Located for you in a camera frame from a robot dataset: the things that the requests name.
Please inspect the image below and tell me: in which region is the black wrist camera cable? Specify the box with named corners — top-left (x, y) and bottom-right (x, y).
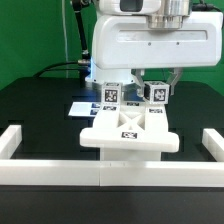
top-left (191, 1), bottom-right (224, 14)

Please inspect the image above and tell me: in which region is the black hose cable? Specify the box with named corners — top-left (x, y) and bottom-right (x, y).
top-left (32, 0), bottom-right (92, 79)

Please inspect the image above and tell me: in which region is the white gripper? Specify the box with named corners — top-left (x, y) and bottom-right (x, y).
top-left (92, 0), bottom-right (223, 99)

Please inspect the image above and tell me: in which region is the small tagged cube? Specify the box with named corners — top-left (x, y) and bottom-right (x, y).
top-left (101, 82), bottom-right (122, 105)
top-left (144, 81), bottom-right (169, 104)

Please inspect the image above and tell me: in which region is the white tag base sheet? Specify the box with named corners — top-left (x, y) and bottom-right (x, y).
top-left (69, 102), bottom-right (101, 117)

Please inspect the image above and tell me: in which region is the white right fence wall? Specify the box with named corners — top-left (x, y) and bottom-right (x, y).
top-left (202, 128), bottom-right (224, 162)

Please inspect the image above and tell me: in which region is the white chair seat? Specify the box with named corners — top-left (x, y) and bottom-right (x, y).
top-left (100, 148), bottom-right (161, 161)

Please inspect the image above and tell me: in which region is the white front fence wall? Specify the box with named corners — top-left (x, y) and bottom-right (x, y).
top-left (0, 159), bottom-right (224, 187)

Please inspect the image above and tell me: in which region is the white left fence wall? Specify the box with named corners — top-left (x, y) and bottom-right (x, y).
top-left (0, 125), bottom-right (22, 159)

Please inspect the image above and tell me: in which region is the white chair back frame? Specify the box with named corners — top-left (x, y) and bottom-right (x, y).
top-left (80, 102), bottom-right (179, 153)

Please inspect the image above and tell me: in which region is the white fence wall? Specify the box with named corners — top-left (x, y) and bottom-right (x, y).
top-left (0, 159), bottom-right (224, 187)
top-left (202, 128), bottom-right (224, 162)
top-left (0, 125), bottom-right (22, 159)

